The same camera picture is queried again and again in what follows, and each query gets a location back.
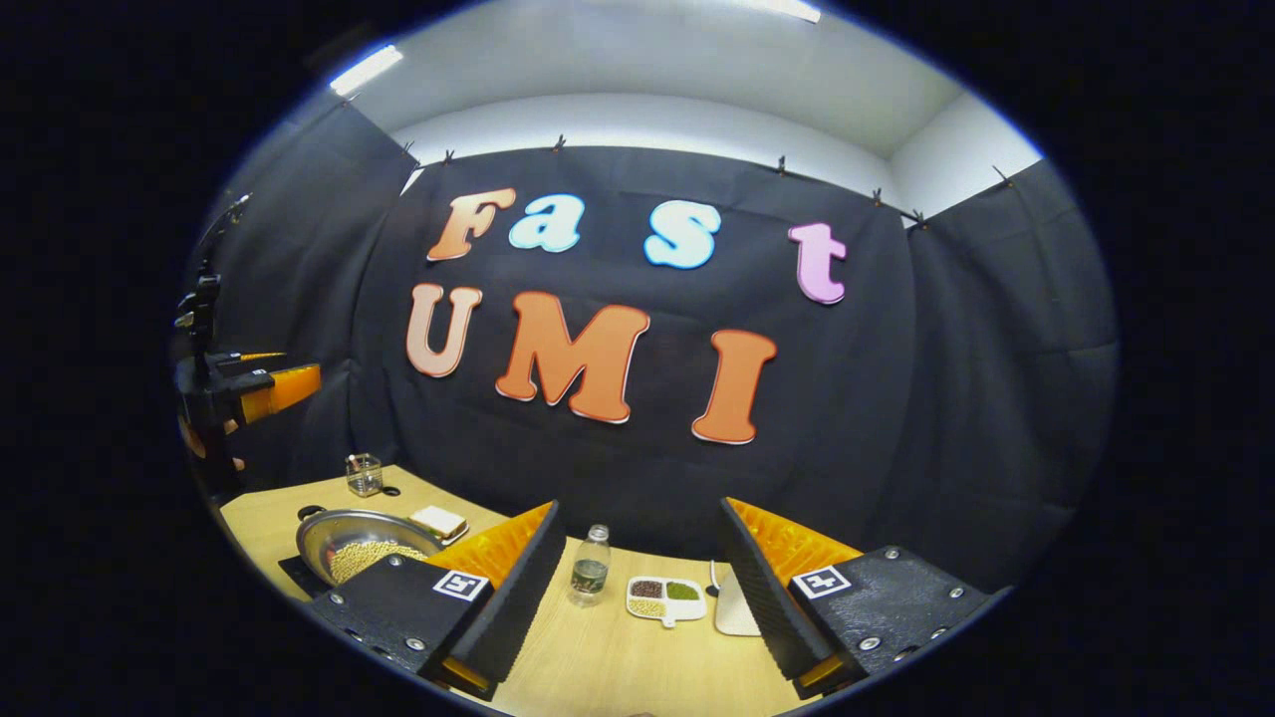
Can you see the sandwich on white plate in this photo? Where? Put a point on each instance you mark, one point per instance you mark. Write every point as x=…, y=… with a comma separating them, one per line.
x=438, y=523

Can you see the clear plastic water bottle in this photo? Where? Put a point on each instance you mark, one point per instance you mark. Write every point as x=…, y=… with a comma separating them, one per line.
x=590, y=573

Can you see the white toaster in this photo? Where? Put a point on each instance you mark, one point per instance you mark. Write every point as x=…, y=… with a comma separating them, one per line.
x=735, y=607

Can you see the ceiling light panel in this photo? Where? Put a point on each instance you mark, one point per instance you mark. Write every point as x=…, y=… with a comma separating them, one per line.
x=366, y=70
x=787, y=8

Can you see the black induction cooktop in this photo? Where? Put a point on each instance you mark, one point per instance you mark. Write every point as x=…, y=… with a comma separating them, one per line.
x=299, y=578

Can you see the small clear glass jar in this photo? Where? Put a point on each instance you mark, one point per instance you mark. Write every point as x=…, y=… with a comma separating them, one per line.
x=365, y=476

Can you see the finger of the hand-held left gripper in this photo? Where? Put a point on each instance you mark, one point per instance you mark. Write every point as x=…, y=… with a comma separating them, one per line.
x=244, y=358
x=284, y=390

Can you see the white divided bean dish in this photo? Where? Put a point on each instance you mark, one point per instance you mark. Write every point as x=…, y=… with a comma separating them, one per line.
x=665, y=607

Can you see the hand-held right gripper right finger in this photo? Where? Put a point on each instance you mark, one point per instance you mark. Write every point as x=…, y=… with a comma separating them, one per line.
x=762, y=607

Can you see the row of black clips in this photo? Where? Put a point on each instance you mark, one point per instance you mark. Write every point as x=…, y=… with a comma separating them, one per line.
x=781, y=164

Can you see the pile of yellow soybeans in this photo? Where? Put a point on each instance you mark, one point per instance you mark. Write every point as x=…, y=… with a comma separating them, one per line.
x=369, y=558

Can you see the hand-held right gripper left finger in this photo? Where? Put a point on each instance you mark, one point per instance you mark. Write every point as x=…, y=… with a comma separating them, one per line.
x=508, y=607

